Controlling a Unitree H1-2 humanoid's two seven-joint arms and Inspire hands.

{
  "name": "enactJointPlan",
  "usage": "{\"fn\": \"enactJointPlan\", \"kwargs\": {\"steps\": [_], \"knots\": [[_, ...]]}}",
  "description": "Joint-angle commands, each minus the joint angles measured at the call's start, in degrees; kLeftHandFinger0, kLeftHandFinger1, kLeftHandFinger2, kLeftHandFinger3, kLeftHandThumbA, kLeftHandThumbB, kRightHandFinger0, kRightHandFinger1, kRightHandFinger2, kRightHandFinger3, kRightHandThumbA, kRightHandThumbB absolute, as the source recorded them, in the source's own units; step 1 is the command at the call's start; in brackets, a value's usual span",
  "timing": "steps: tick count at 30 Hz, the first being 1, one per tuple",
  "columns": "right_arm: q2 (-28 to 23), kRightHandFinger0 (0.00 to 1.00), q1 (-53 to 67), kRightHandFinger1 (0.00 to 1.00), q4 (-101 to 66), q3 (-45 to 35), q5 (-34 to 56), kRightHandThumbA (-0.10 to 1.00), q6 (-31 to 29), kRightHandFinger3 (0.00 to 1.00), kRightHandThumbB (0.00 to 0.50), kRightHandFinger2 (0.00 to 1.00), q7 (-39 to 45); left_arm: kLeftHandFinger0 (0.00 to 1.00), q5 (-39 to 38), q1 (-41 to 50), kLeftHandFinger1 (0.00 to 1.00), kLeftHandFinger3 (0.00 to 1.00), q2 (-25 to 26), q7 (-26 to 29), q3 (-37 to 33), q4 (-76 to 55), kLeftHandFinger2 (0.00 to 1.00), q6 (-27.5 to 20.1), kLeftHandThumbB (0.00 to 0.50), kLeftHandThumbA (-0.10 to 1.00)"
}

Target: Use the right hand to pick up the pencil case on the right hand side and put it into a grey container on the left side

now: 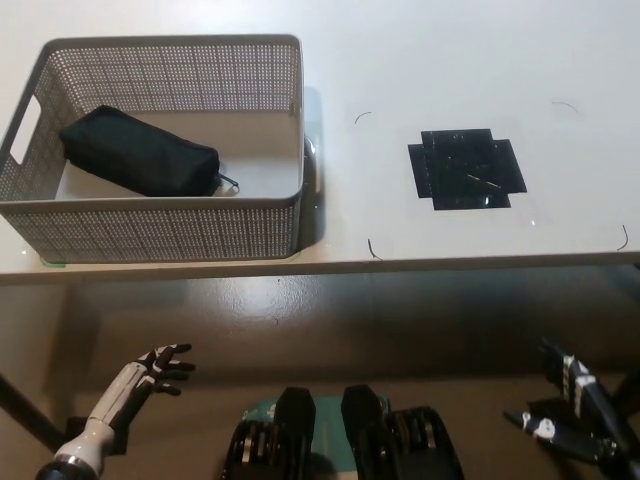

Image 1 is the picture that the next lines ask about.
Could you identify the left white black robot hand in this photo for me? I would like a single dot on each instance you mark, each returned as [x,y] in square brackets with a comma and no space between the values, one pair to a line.
[162,370]

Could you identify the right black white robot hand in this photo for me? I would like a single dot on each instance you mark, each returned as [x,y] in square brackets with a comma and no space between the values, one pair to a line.
[585,415]

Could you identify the black fabric pencil case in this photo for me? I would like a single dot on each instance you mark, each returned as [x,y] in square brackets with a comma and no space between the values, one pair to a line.
[140,155]

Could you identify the grey perforated plastic basket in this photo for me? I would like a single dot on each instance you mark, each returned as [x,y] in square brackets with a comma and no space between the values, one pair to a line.
[150,230]

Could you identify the left black ribbed robot block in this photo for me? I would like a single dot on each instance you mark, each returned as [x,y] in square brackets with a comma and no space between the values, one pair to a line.
[285,440]

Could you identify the black ribbed robot block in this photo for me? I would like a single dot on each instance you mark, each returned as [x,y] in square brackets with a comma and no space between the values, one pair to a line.
[380,440]
[285,440]

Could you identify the green tape strip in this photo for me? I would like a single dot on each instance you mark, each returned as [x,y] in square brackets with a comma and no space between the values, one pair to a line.
[54,263]

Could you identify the right black ribbed robot block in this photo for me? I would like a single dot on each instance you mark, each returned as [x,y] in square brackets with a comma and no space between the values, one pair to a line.
[380,440]

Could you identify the black tape patch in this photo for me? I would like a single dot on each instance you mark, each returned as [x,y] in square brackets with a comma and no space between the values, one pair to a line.
[465,170]

